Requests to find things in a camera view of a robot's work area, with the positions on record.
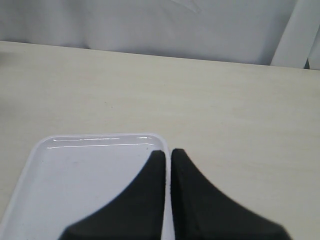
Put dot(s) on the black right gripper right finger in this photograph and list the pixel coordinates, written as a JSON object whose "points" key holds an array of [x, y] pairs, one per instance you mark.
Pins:
{"points": [[202, 212]]}

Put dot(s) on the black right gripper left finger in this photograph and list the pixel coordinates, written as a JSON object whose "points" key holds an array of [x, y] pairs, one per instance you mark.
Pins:
{"points": [[135, 214]]}

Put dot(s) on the white rectangular tray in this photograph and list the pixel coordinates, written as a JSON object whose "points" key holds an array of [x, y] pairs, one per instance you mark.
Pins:
{"points": [[68, 177]]}

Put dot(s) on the white backdrop curtain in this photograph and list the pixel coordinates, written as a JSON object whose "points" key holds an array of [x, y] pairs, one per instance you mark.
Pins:
{"points": [[282, 33]]}

